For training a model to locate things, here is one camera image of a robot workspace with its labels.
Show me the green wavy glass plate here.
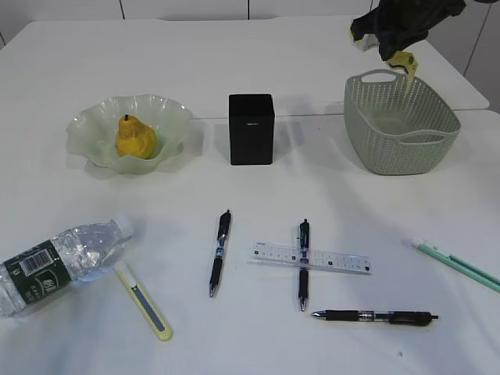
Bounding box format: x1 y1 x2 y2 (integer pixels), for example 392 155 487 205
66 94 192 174

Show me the yellow pear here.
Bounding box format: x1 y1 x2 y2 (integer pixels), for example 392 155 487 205
116 114 157 159

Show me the black gel pen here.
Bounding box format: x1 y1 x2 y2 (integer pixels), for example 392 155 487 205
298 219 310 312
311 309 439 327
209 209 231 298

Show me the green white mechanical pencil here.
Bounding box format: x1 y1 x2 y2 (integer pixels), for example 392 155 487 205
402 238 500 293

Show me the clear plastic water bottle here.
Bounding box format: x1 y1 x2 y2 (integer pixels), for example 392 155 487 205
1 216 134 318

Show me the black gel pen left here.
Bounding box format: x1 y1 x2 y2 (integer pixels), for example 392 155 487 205
209 209 231 298

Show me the black square pen holder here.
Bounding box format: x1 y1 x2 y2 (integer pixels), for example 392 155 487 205
229 94 275 166

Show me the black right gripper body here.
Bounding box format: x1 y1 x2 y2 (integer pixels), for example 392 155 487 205
380 0 466 23

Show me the black gel pen middle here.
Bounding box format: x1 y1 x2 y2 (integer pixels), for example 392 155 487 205
298 219 310 312

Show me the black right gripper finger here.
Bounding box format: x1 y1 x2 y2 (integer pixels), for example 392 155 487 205
377 23 428 62
350 9 391 42

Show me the black gel pen bottom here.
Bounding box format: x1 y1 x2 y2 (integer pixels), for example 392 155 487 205
311 309 439 327

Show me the yellow utility knife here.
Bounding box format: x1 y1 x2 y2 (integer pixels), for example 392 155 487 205
114 262 173 341

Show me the clear plastic ruler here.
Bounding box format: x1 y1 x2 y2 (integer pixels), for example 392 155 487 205
248 242 372 275

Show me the green woven plastic basket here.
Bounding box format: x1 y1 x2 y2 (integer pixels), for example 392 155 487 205
344 70 461 176

